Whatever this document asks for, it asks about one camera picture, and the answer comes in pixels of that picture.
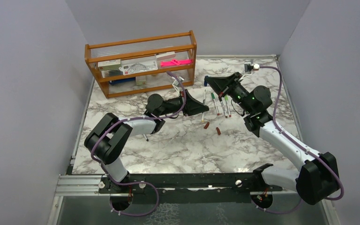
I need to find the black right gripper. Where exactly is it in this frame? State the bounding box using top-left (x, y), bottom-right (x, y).
top-left (206, 72), bottom-right (254, 114)

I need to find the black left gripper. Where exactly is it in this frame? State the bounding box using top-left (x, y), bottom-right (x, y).
top-left (158, 89), bottom-right (209, 116)

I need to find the white pen yellow end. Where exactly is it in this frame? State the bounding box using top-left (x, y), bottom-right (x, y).
top-left (201, 90), bottom-right (206, 123)

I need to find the white pen red end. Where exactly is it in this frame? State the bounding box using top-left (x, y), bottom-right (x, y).
top-left (226, 101), bottom-right (232, 117)

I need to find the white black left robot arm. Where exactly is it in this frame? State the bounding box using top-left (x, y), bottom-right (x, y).
top-left (84, 90), bottom-right (209, 193)

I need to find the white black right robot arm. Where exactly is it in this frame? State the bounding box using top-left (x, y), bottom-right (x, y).
top-left (204, 73), bottom-right (342, 205)

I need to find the pink plastic clip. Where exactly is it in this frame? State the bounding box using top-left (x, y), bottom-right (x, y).
top-left (160, 59), bottom-right (193, 67)

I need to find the pink white eraser box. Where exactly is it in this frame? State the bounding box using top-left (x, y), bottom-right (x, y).
top-left (155, 52), bottom-right (176, 61)

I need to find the small white box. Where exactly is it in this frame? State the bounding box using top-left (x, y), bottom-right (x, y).
top-left (135, 75), bottom-right (147, 86)

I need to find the white protractor ruler pack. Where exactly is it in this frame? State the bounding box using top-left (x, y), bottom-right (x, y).
top-left (119, 60), bottom-right (158, 75)

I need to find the wooden shelf rack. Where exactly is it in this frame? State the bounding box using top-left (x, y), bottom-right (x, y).
top-left (84, 30), bottom-right (197, 98)

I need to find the blue box on shelf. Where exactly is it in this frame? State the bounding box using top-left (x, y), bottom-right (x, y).
top-left (109, 77), bottom-right (136, 85)

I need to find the white green box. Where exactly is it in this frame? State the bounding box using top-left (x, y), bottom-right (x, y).
top-left (97, 59), bottom-right (121, 71)

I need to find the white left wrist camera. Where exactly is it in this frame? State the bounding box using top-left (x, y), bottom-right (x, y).
top-left (172, 77), bottom-right (184, 91)

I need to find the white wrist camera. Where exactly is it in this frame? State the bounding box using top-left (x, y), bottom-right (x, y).
top-left (241, 61), bottom-right (260, 80)
top-left (172, 77), bottom-right (184, 91)

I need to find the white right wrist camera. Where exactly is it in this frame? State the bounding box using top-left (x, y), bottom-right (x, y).
top-left (241, 61), bottom-right (260, 80)

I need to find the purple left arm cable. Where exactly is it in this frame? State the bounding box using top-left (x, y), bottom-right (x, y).
top-left (90, 71), bottom-right (188, 217)

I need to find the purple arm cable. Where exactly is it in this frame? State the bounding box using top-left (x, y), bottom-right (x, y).
top-left (259, 66), bottom-right (345, 215)
top-left (90, 71), bottom-right (188, 217)

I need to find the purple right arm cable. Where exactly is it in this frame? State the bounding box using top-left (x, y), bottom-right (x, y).
top-left (259, 66), bottom-right (345, 215)

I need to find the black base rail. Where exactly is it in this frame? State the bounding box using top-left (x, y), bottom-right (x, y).
top-left (98, 172), bottom-right (282, 209)

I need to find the aluminium frame rail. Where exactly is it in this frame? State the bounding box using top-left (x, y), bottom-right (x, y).
top-left (54, 174), bottom-right (102, 196)

